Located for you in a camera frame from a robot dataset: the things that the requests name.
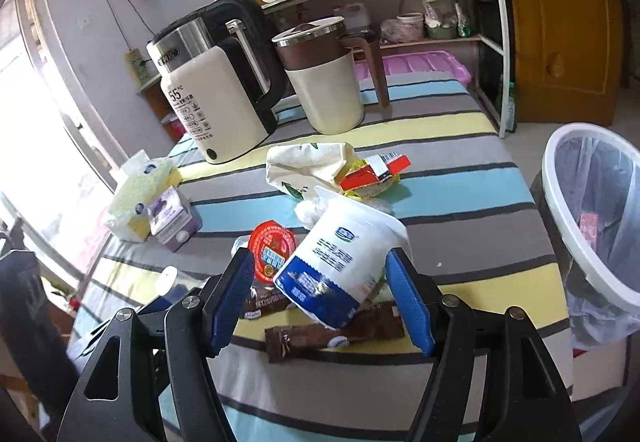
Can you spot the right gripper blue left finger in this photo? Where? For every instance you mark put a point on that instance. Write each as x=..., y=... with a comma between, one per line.
x=224, y=305

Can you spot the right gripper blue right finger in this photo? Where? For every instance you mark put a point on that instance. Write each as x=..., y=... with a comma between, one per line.
x=413, y=311

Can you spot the brown chocolate wrapper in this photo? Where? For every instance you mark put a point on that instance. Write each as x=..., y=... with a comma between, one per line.
x=264, y=300
x=380, y=322

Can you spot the red foil lid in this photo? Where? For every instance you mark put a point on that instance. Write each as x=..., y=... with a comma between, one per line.
x=271, y=245

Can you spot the white blue yogurt tub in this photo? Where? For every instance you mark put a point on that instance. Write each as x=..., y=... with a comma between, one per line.
x=341, y=260

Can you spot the yellow red snack wrapper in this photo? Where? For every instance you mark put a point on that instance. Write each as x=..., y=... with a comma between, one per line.
x=371, y=176

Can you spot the cream paper bag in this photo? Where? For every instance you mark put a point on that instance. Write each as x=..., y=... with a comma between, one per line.
x=296, y=170

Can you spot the strawberry milk carton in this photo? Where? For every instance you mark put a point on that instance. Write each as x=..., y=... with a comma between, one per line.
x=588, y=225

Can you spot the clear plastic bag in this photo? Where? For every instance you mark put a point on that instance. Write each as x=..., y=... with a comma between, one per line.
x=309, y=211

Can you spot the white trash bin with liner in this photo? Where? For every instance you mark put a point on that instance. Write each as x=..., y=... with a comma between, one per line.
x=587, y=193

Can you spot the striped tablecloth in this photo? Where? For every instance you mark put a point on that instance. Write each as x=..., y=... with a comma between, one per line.
x=473, y=227

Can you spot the purple milk carton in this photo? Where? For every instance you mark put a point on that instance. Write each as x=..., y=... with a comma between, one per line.
x=173, y=220

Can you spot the yellow tissue pack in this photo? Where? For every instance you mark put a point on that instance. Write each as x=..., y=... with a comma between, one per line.
x=140, y=181

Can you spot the pink lidded storage box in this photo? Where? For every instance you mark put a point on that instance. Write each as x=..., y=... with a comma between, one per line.
x=435, y=65

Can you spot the white electric kettle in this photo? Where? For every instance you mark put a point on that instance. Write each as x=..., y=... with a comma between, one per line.
x=222, y=76

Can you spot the cream brown lidded pitcher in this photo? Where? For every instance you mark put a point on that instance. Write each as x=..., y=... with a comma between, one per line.
x=317, y=57

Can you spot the yellow wooden door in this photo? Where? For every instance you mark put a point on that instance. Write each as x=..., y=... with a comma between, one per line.
x=568, y=59

